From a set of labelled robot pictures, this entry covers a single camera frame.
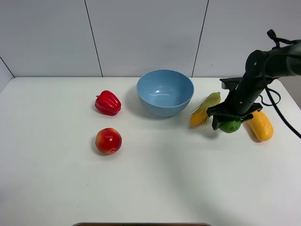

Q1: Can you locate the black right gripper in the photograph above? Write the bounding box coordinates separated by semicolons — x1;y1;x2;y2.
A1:
207;76;264;130

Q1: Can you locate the green lime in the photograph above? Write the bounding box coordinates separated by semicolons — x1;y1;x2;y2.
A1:
219;120;241;133

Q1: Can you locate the yellow mango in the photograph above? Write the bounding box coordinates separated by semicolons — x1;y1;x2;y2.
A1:
247;111;274;141

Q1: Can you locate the red pomegranate fruit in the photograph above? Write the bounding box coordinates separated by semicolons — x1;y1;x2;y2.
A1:
95;128;122;155

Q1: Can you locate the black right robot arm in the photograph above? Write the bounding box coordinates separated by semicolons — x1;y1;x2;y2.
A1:
207;40;301;130

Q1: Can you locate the blue plastic bowl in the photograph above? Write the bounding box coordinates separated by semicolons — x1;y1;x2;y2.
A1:
136;70;194;117

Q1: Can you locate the yellow corn cob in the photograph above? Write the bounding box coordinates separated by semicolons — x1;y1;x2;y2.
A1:
190;92;221;127

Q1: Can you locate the red bell pepper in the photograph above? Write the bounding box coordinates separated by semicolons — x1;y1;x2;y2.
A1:
95;90;121;116

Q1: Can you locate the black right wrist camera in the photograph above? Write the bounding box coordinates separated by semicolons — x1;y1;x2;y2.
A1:
220;77;242;91

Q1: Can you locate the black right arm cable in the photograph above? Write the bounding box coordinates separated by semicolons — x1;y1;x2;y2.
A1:
258;29;301;139

